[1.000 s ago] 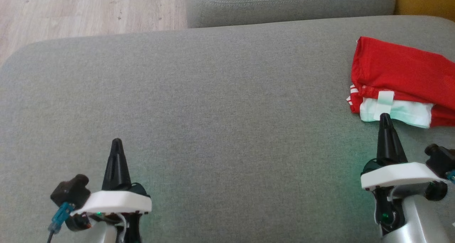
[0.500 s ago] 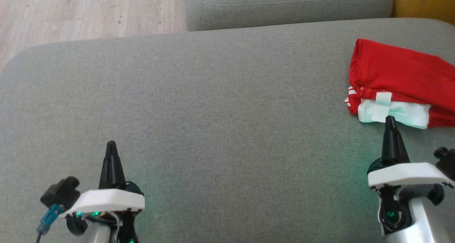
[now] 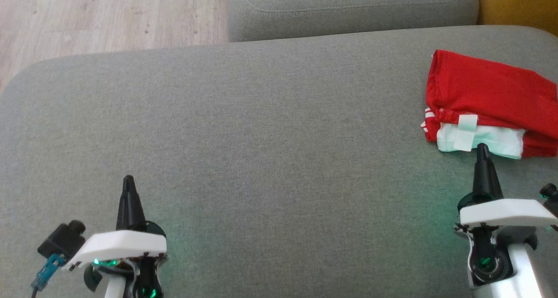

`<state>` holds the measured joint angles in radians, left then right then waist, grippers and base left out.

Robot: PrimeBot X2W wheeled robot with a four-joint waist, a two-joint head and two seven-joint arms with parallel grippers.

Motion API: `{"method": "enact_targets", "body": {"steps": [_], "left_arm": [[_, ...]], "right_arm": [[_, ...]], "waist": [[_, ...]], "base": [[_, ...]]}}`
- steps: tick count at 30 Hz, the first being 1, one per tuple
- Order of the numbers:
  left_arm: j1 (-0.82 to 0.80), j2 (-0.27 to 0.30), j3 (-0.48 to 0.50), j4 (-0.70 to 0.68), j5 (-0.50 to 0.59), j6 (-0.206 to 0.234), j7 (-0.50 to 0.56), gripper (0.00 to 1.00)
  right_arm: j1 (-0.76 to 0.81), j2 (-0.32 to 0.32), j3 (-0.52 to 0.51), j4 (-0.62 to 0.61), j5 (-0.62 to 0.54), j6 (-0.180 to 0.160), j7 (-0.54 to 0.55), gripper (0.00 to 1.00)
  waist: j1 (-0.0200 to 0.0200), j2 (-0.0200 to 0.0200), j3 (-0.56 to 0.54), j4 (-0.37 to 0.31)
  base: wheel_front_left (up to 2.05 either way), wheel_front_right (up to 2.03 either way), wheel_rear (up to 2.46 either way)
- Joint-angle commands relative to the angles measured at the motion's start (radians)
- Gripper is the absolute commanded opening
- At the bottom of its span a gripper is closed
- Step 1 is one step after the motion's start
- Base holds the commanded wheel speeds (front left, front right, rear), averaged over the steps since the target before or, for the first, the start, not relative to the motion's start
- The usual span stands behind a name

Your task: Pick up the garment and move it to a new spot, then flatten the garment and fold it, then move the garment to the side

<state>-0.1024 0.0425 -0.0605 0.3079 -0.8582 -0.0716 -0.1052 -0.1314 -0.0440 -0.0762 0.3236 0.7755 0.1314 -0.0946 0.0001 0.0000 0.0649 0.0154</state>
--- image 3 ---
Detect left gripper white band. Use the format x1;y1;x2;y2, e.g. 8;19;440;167
61;175;167;270

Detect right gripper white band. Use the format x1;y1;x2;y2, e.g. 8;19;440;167
457;143;558;228

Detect red basketball shorts white stripe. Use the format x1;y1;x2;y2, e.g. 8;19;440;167
521;130;558;158

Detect red white basketball jersey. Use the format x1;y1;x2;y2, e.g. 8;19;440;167
420;50;558;159

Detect grey fabric sofa seat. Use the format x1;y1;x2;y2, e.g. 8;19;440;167
0;25;558;298

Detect yellow panel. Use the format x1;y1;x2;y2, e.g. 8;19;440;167
477;0;558;37

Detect grey sofa cushion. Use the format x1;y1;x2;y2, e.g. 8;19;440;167
226;0;480;43

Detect teal left cable connector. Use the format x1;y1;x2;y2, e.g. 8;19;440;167
31;253;66;290

